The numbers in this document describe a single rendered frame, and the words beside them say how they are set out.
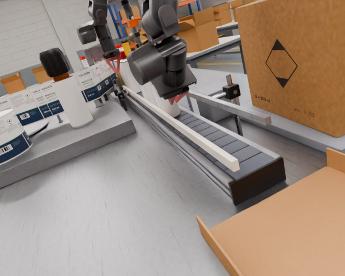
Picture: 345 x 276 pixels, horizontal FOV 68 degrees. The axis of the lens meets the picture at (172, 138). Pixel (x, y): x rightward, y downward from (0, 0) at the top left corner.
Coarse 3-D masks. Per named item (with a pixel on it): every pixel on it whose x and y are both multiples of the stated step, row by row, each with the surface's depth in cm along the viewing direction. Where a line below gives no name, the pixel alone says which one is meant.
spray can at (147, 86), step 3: (144, 84) 89; (147, 84) 88; (147, 87) 89; (150, 87) 89; (147, 90) 90; (150, 90) 89; (147, 93) 90; (150, 93) 90; (150, 96) 90; (153, 96) 90; (150, 99) 91; (153, 99) 90; (153, 102) 91; (156, 105) 91
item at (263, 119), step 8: (192, 96) 66; (200, 96) 61; (208, 96) 59; (216, 104) 54; (224, 104) 51; (232, 104) 50; (232, 112) 49; (240, 112) 46; (248, 112) 44; (256, 112) 43; (256, 120) 43; (264, 120) 40
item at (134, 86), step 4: (120, 52) 118; (124, 52) 118; (124, 56) 118; (124, 60) 118; (124, 64) 119; (128, 64) 119; (124, 68) 120; (128, 68) 120; (128, 72) 120; (128, 76) 121; (132, 76) 121; (128, 80) 123; (132, 80) 122; (132, 84) 123; (136, 84) 123; (132, 88) 124; (136, 88) 124; (140, 88) 125; (136, 92) 124; (140, 92) 125
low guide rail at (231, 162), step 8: (128, 88) 125; (136, 96) 105; (144, 104) 95; (152, 104) 86; (160, 112) 75; (168, 120) 69; (176, 120) 65; (176, 128) 64; (184, 128) 59; (192, 136) 55; (200, 136) 52; (200, 144) 51; (208, 144) 48; (208, 152) 49; (216, 152) 45; (224, 152) 44; (224, 160) 43; (232, 160) 41; (232, 168) 41
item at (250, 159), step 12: (132, 96) 122; (180, 108) 84; (180, 120) 74; (192, 120) 71; (180, 132) 66; (204, 132) 62; (216, 132) 60; (192, 144) 58; (216, 144) 55; (228, 144) 53; (240, 144) 52; (240, 156) 48; (252, 156) 47; (264, 156) 45; (228, 168) 46; (240, 168) 44; (252, 168) 43
